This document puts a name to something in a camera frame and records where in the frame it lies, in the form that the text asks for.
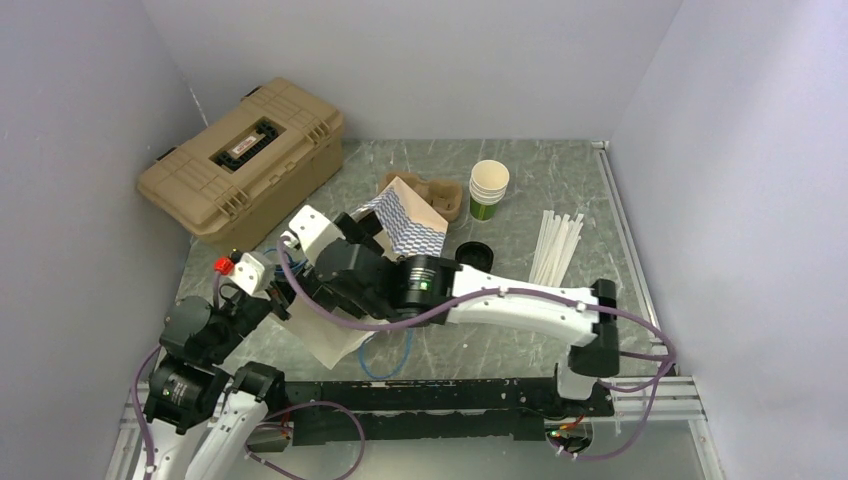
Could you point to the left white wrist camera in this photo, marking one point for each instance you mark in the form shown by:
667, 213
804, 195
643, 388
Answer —
252, 272

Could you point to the stack of black lids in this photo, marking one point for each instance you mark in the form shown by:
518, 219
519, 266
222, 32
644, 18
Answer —
476, 254

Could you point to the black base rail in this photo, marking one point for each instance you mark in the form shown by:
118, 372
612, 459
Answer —
320, 412

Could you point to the tan plastic toolbox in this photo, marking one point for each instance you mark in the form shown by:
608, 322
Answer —
234, 182

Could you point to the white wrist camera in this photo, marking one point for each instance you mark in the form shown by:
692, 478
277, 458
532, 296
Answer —
252, 272
311, 231

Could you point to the stack of paper cups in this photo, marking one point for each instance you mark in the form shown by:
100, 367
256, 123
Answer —
488, 182

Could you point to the brown cardboard cup carrier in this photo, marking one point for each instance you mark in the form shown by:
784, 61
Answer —
443, 195

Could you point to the bundle of white straws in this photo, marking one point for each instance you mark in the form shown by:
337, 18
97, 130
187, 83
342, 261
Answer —
556, 243

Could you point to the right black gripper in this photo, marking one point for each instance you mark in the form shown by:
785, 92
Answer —
352, 230

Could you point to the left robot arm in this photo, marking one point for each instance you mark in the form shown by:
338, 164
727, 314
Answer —
196, 418

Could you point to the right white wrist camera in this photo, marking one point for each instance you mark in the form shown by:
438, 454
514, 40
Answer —
311, 231

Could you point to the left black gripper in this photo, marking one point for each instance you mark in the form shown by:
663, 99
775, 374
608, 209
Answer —
280, 299

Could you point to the blue checkered paper bag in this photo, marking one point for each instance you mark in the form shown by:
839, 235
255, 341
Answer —
410, 227

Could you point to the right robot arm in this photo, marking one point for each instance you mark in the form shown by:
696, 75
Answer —
400, 280

